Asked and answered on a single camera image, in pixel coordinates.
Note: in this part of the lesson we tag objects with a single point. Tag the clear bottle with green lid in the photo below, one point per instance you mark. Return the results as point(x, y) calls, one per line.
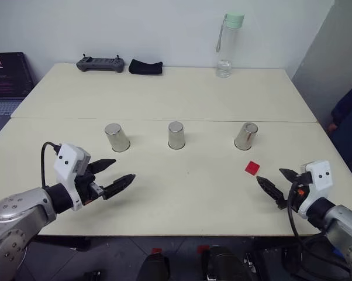
point(226, 47)

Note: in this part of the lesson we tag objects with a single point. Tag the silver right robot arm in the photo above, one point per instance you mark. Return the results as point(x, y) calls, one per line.
point(338, 226)

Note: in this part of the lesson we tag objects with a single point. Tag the black folded cloth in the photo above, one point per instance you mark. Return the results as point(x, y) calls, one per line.
point(145, 67)

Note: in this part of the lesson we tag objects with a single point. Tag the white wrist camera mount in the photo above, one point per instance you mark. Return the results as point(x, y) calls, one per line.
point(317, 181)
point(68, 164)

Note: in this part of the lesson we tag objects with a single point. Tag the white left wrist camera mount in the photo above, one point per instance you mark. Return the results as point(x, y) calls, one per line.
point(68, 164)

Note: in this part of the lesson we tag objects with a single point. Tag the red square marker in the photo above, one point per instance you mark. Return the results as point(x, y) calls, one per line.
point(252, 168)

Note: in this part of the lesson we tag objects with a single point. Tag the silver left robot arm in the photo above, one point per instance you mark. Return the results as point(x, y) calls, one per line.
point(15, 215)

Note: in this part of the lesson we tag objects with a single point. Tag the steel cup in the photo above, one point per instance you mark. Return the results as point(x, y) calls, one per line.
point(117, 136)
point(176, 135)
point(246, 136)

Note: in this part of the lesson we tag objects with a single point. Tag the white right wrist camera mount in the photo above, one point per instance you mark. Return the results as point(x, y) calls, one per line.
point(317, 181)

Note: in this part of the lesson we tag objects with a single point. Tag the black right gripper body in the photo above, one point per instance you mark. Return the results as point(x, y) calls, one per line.
point(299, 187)

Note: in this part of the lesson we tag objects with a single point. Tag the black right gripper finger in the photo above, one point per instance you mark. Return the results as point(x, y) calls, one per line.
point(271, 190)
point(288, 174)

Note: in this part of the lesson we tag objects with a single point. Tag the grey remote controller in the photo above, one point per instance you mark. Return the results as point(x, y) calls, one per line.
point(100, 64)

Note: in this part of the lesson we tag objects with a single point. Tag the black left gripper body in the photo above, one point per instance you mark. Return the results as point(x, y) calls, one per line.
point(86, 187)

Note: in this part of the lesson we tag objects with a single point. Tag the grey laptop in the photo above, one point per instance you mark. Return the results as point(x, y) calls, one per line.
point(5, 85)

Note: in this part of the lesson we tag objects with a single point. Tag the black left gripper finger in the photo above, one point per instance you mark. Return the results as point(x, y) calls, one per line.
point(101, 164)
point(119, 185)

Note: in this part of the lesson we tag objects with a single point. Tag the person in dark clothes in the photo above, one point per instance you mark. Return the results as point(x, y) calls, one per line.
point(347, 117)

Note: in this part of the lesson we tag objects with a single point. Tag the dark rounded shape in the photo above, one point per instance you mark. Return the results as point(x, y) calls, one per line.
point(152, 267)
point(222, 265)

